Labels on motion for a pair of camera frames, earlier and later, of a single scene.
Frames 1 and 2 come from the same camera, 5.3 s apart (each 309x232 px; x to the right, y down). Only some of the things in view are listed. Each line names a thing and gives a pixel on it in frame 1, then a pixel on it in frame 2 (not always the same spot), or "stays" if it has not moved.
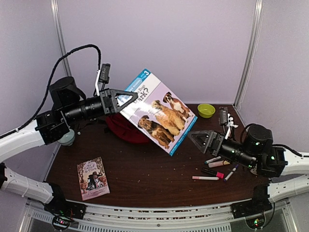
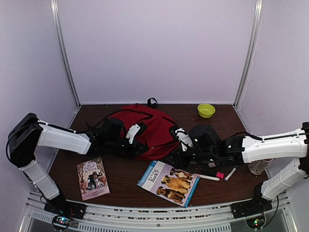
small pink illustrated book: x=92 y=179 stays
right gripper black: x=213 y=143 → x=179 y=162
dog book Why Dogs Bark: x=158 y=112 → x=175 y=184
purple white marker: x=231 y=173 stays
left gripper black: x=111 y=93 → x=135 y=151
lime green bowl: x=206 y=110 stays
